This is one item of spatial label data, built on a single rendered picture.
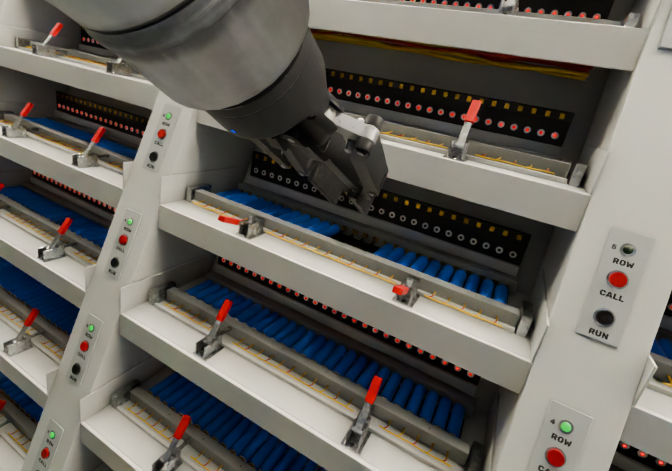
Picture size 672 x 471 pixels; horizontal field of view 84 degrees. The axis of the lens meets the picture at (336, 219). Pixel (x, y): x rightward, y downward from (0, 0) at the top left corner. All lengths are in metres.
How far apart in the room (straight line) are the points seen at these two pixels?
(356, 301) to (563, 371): 0.25
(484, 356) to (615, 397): 0.13
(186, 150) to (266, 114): 0.52
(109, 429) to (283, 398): 0.35
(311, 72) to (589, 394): 0.43
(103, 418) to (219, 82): 0.74
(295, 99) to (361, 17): 0.44
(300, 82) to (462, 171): 0.34
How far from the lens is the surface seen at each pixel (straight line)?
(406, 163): 0.52
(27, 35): 1.35
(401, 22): 0.62
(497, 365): 0.50
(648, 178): 0.53
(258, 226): 0.61
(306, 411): 0.59
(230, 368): 0.64
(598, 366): 0.51
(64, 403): 0.88
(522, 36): 0.58
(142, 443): 0.80
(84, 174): 0.88
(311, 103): 0.22
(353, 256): 0.56
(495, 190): 0.51
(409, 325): 0.50
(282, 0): 0.18
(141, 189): 0.75
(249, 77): 0.18
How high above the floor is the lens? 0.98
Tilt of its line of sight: 1 degrees up
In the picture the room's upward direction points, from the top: 20 degrees clockwise
